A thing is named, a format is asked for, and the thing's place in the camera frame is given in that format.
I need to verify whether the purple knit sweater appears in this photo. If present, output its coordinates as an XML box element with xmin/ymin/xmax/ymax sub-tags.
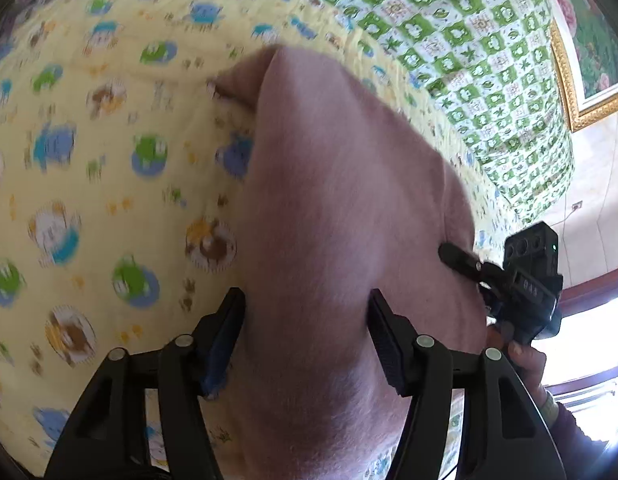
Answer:
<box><xmin>216</xmin><ymin>46</ymin><xmax>487</xmax><ymax>479</ymax></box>

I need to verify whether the person's right hand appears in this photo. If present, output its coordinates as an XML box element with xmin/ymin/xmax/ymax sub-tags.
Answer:
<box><xmin>486</xmin><ymin>324</ymin><xmax>548</xmax><ymax>406</ymax></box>

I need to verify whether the green checkered quilt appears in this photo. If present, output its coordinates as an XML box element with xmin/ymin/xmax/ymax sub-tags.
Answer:
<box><xmin>322</xmin><ymin>0</ymin><xmax>574</xmax><ymax>224</ymax></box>

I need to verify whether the person's right forearm sleeve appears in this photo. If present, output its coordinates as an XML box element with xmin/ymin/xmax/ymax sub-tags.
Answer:
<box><xmin>533</xmin><ymin>386</ymin><xmax>607</xmax><ymax>479</ymax></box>

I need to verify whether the framed landscape painting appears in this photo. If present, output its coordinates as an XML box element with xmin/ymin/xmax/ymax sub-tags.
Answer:
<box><xmin>551</xmin><ymin>0</ymin><xmax>618</xmax><ymax>132</ymax></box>

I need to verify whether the yellow bear print blanket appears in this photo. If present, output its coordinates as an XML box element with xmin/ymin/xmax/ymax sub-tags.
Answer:
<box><xmin>0</xmin><ymin>0</ymin><xmax>519</xmax><ymax>477</ymax></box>

